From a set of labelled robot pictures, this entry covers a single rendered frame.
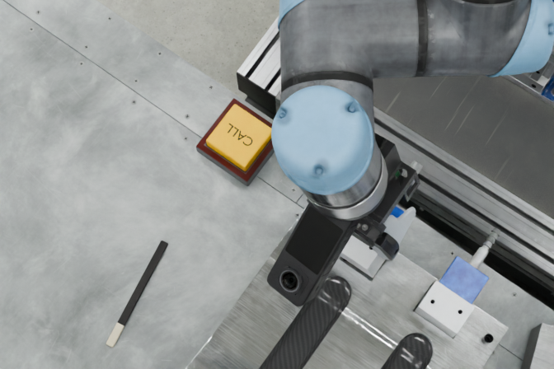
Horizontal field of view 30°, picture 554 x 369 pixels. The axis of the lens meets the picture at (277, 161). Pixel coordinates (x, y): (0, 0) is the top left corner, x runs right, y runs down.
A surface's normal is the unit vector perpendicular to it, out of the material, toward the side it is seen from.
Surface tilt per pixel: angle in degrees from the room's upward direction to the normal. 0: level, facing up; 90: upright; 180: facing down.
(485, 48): 56
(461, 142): 0
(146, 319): 0
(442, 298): 0
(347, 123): 12
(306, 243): 38
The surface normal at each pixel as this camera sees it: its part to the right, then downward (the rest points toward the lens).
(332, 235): -0.48, 0.15
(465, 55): 0.00, 0.66
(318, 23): -0.15, -0.26
